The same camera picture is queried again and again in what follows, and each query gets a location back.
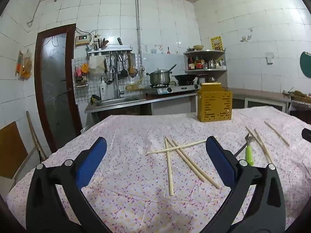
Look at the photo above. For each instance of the white corner shelf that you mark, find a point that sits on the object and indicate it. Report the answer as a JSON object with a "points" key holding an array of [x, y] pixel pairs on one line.
{"points": [[206, 70]]}

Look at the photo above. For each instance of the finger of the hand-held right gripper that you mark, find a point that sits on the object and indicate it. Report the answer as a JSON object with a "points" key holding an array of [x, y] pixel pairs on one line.
{"points": [[307, 134]]}

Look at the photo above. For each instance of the long side counter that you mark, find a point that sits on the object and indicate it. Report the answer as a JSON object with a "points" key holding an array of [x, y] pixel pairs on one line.
{"points": [[257, 93]]}

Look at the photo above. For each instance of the white vertical wall pipe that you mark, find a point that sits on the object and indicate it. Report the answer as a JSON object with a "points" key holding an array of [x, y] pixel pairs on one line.
{"points": [[138, 29]]}

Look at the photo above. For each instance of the hanging plastic bags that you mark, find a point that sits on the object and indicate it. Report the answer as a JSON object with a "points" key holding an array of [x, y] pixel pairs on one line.
{"points": [[24, 65]]}

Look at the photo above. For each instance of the steel cooking pot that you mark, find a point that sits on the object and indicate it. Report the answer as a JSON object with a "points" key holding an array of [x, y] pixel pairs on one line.
{"points": [[159, 77]]}

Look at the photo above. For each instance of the white wall switch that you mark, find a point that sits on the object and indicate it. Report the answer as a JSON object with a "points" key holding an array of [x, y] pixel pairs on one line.
{"points": [[270, 58]]}

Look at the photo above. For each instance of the wall basket with colourful items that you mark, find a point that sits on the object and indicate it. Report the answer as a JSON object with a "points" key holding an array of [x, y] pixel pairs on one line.
{"points": [[81, 76]]}

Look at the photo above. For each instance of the brown wooden board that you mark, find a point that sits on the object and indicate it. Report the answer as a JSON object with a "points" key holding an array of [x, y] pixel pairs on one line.
{"points": [[11, 150]]}

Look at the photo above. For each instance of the black wok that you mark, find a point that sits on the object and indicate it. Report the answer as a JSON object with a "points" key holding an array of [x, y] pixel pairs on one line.
{"points": [[184, 77]]}

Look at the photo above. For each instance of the white hanging bag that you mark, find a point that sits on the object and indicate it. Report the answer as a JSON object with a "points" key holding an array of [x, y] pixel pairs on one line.
{"points": [[96, 64]]}

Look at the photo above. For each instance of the steel kitchen sink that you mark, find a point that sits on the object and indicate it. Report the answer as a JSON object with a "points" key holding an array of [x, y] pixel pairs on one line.
{"points": [[116, 101]]}

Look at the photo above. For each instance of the black and yellow sink item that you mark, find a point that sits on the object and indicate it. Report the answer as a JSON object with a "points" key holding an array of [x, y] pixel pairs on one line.
{"points": [[95, 99]]}

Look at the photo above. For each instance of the grey kitchen counter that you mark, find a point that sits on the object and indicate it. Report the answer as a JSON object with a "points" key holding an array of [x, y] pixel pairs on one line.
{"points": [[165, 97]]}

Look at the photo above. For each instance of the dark wooden glass door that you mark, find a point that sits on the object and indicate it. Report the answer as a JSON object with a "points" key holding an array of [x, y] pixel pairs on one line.
{"points": [[54, 82]]}

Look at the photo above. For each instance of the leaning wooden stick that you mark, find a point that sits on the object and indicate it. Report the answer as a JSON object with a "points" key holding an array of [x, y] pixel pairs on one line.
{"points": [[36, 136]]}

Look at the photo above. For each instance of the green round wall hanging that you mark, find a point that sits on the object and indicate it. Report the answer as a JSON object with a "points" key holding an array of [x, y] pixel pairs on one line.
{"points": [[306, 65]]}

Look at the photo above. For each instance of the straw brush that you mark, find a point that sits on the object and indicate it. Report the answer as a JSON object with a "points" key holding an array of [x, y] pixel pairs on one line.
{"points": [[297, 93]]}

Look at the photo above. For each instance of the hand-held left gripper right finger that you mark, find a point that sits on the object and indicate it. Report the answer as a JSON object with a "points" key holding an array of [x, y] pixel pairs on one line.
{"points": [[218, 160]]}

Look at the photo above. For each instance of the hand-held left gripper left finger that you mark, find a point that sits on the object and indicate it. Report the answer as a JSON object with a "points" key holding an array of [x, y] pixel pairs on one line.
{"points": [[93, 160]]}

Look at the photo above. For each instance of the metal sink faucet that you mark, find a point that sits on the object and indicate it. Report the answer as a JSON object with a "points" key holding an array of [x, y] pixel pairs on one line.
{"points": [[117, 85]]}

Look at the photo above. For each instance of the yellow wall poster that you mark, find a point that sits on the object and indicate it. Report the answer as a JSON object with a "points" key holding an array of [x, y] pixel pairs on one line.
{"points": [[216, 43]]}

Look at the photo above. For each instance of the beige wall control box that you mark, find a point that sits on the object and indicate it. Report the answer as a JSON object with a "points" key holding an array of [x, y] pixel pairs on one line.
{"points": [[82, 40]]}

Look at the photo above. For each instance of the pale wooden chopstick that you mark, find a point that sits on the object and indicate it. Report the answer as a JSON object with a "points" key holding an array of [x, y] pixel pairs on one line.
{"points": [[257, 142], [182, 146], [187, 161], [277, 133], [169, 170], [196, 164], [263, 147]]}

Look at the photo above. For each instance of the wooden spatula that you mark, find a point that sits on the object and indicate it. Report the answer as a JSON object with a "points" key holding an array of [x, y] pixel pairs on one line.
{"points": [[131, 64]]}

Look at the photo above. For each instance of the steel gas stove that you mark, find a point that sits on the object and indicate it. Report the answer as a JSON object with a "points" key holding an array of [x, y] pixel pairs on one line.
{"points": [[175, 89]]}

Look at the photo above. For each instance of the pink floral tablecloth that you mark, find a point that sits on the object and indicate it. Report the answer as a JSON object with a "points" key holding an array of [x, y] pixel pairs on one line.
{"points": [[136, 136]]}

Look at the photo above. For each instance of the ceramic bowl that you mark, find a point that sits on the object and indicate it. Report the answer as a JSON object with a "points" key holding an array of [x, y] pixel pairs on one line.
{"points": [[198, 47]]}

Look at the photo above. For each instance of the yellow perforated utensil holder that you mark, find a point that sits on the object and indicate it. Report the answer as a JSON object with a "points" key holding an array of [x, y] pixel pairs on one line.
{"points": [[213, 104]]}

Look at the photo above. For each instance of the metal wall rack shelf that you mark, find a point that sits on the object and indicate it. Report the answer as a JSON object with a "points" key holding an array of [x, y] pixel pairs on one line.
{"points": [[109, 49]]}

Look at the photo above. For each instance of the white soap bottle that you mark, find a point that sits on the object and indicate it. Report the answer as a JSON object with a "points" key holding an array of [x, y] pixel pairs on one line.
{"points": [[103, 91]]}

